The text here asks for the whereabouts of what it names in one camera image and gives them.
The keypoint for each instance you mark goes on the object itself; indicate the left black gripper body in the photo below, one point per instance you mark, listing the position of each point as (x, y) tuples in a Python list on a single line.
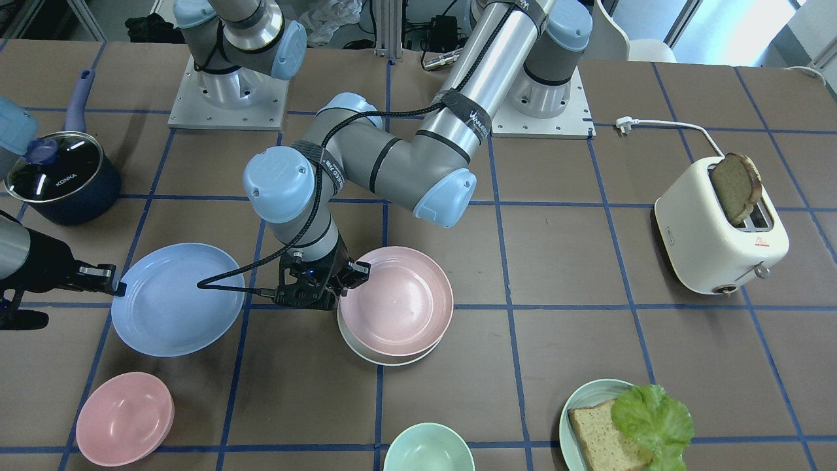
[(340, 260)]

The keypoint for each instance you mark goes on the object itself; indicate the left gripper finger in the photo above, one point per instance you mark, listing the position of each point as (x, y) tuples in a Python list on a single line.
[(353, 274)]

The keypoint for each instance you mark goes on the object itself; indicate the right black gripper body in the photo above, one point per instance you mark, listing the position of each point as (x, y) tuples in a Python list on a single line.
[(40, 265)]

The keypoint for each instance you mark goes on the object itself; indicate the blue plate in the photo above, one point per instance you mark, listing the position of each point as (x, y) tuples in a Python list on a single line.
[(164, 313)]

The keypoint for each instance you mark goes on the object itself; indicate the pink plate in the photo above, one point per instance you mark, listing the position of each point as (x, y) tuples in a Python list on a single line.
[(404, 307)]

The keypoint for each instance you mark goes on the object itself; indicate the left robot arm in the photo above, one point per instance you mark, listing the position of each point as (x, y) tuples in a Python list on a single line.
[(517, 49)]

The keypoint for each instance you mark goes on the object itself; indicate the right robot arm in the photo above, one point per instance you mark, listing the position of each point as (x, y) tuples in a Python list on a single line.
[(243, 54)]

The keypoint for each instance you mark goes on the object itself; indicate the cream white plate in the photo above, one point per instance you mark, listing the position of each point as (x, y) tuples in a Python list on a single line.
[(375, 357)]

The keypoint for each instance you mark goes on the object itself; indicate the blue saucepan with lid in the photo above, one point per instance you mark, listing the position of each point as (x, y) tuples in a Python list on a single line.
[(66, 175)]

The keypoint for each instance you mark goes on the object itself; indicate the pink bowl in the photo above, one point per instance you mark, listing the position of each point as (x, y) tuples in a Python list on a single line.
[(125, 419)]

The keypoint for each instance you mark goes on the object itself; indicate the green bowl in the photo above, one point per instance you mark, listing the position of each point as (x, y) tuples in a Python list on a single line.
[(428, 446)]

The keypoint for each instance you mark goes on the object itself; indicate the green plate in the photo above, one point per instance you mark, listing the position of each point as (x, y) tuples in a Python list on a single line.
[(590, 394)]

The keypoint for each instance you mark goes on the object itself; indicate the bread slice on plate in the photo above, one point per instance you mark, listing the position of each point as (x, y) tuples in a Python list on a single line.
[(603, 446)]

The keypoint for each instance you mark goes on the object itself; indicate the green lettuce leaf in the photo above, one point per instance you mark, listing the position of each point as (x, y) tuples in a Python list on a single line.
[(657, 422)]

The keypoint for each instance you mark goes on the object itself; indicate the white chair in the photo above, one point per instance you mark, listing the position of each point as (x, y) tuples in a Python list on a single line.
[(609, 42)]

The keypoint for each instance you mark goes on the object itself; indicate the white toaster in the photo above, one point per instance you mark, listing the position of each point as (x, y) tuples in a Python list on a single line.
[(707, 253)]

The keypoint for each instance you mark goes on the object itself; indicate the toast slice in toaster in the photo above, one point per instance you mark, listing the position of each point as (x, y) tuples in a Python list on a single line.
[(738, 186)]

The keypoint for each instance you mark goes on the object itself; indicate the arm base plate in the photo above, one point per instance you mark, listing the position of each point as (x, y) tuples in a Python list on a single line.
[(241, 100), (535, 110)]

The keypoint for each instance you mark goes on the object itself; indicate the aluminium frame post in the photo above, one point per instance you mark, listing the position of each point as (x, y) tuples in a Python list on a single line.
[(389, 17)]

